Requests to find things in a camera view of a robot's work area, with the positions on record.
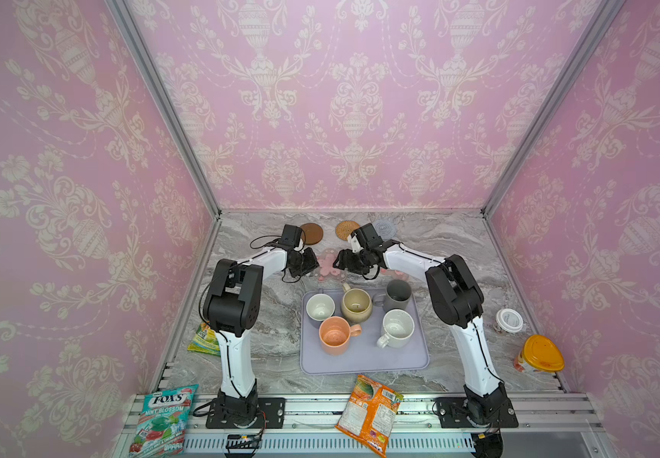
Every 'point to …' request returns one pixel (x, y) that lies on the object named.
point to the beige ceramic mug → (356, 303)
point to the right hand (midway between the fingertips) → (341, 265)
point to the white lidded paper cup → (508, 320)
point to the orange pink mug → (335, 333)
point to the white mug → (398, 326)
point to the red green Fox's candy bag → (162, 425)
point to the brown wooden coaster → (311, 233)
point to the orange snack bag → (369, 415)
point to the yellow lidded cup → (539, 353)
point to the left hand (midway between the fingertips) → (318, 264)
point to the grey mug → (397, 295)
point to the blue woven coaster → (386, 229)
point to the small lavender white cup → (320, 306)
